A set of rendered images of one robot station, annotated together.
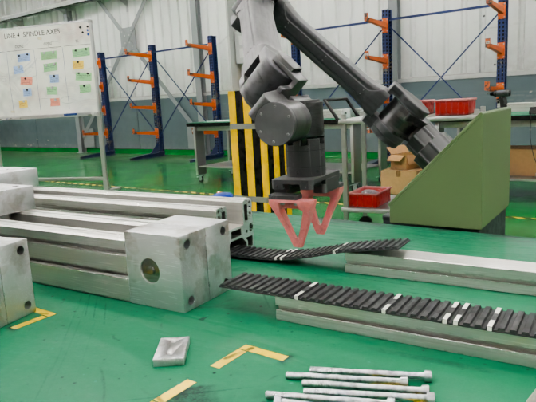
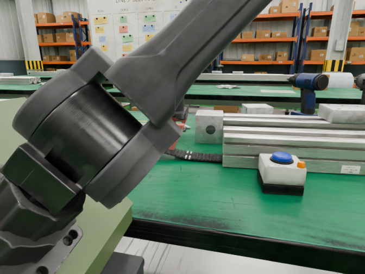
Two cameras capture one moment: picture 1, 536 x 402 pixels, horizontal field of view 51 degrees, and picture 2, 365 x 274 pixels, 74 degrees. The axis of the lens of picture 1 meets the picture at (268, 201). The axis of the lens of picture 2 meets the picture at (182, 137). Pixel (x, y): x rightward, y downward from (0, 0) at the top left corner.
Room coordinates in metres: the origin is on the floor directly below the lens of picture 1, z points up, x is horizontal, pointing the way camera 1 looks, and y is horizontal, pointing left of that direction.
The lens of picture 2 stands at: (1.42, -0.30, 1.04)
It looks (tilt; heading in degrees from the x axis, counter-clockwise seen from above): 17 degrees down; 156
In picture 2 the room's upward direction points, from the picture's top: straight up
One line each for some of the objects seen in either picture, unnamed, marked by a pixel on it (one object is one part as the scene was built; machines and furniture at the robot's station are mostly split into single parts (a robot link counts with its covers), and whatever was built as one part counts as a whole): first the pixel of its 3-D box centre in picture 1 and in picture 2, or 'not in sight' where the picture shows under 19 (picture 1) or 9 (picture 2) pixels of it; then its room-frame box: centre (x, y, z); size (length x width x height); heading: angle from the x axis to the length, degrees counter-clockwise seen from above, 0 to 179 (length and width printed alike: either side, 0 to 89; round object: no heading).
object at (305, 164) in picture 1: (305, 161); (173, 103); (0.81, -0.06, 0.93); 0.10 x 0.07 x 0.07; 150
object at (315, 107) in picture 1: (301, 120); not in sight; (0.81, -0.05, 1.00); 0.07 x 0.06 x 0.07; 153
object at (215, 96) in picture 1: (143, 102); not in sight; (11.15, 2.34, 1.10); 3.30 x 0.90 x 2.20; 53
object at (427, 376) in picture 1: (369, 372); not in sight; (0.46, -0.08, 0.78); 0.11 x 0.01 x 0.01; 75
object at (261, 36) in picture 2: not in sight; (256, 48); (-6.64, 6.42, 1.59); 2.83 x 0.98 x 3.17; 53
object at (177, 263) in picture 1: (186, 258); (209, 126); (0.71, 0.11, 0.83); 0.12 x 0.09 x 0.10; 148
